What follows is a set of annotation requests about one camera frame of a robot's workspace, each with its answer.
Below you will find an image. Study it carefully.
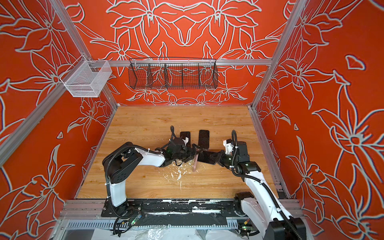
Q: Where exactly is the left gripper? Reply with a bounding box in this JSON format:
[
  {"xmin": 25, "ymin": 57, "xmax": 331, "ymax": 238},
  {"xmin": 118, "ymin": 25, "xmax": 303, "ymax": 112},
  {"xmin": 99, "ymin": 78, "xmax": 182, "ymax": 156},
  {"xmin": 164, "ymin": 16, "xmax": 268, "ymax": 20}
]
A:
[{"xmin": 172, "ymin": 143, "xmax": 203, "ymax": 162}]

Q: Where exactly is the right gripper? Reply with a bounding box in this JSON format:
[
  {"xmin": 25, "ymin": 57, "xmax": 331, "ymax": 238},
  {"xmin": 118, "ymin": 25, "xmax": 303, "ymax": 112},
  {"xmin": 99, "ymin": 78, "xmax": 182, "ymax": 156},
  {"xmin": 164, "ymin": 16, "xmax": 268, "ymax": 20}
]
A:
[{"xmin": 210, "ymin": 149, "xmax": 240, "ymax": 169}]

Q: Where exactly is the pink phone case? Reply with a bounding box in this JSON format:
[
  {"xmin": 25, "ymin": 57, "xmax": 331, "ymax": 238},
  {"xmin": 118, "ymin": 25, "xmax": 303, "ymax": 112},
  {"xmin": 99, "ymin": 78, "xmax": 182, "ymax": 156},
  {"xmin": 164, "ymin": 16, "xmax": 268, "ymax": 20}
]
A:
[{"xmin": 193, "ymin": 145, "xmax": 200, "ymax": 172}]

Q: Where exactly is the black phone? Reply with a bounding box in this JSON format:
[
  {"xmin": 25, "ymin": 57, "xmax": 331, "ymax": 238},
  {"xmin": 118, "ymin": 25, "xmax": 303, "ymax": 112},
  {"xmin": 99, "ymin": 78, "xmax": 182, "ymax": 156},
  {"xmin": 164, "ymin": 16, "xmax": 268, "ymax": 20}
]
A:
[{"xmin": 180, "ymin": 131, "xmax": 191, "ymax": 147}]

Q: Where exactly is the dark phone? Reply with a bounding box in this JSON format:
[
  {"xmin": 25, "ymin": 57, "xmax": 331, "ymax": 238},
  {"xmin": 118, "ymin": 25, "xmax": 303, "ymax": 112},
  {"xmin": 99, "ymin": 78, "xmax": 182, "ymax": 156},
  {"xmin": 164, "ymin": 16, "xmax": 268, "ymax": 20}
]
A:
[{"xmin": 198, "ymin": 130, "xmax": 210, "ymax": 150}]

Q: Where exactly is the purple phone case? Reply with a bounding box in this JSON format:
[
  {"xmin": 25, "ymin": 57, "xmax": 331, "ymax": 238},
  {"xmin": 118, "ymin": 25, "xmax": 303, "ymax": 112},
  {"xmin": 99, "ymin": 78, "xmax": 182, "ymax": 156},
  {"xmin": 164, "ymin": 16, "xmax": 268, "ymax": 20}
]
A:
[{"xmin": 198, "ymin": 151, "xmax": 217, "ymax": 165}]

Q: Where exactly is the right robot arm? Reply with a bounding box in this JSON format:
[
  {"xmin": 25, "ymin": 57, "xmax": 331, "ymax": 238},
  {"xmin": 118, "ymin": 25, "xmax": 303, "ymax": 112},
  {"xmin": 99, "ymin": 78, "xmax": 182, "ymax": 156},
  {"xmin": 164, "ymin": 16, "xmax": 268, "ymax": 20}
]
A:
[{"xmin": 214, "ymin": 140, "xmax": 307, "ymax": 240}]

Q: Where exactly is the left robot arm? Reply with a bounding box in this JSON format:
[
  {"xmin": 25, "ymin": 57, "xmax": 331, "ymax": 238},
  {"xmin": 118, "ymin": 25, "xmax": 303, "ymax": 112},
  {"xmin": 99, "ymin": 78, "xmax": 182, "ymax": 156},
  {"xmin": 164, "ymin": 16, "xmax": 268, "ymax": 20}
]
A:
[{"xmin": 103, "ymin": 137, "xmax": 201, "ymax": 219}]

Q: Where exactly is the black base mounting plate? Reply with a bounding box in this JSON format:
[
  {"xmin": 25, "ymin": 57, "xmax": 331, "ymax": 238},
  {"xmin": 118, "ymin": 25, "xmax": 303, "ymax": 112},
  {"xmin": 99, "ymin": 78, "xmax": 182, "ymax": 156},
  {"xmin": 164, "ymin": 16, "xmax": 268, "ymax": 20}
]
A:
[{"xmin": 101, "ymin": 199, "xmax": 246, "ymax": 217}]

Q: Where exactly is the clear plastic bin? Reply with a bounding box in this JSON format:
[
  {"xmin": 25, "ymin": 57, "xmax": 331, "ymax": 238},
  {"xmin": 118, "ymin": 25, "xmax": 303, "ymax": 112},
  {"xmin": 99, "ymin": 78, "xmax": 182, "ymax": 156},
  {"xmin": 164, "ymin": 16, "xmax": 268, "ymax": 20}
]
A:
[{"xmin": 60, "ymin": 60, "xmax": 112, "ymax": 98}]

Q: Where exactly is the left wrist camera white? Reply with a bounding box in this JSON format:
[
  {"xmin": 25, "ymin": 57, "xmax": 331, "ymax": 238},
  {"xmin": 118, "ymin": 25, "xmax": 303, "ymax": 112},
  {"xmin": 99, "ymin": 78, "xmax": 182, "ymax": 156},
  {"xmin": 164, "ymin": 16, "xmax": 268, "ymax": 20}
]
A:
[{"xmin": 184, "ymin": 137, "xmax": 190, "ymax": 145}]

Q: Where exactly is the white cable duct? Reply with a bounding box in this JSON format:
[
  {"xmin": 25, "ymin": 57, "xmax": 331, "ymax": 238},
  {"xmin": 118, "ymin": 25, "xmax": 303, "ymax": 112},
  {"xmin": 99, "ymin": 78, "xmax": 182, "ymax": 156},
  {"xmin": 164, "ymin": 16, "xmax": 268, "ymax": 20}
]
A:
[{"xmin": 65, "ymin": 220, "xmax": 239, "ymax": 231}]

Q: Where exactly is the black wire basket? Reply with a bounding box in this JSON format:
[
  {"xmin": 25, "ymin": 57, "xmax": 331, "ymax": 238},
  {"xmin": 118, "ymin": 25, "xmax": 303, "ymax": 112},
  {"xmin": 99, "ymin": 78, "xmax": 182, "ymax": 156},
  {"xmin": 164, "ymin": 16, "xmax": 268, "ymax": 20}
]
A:
[{"xmin": 128, "ymin": 58, "xmax": 219, "ymax": 90}]

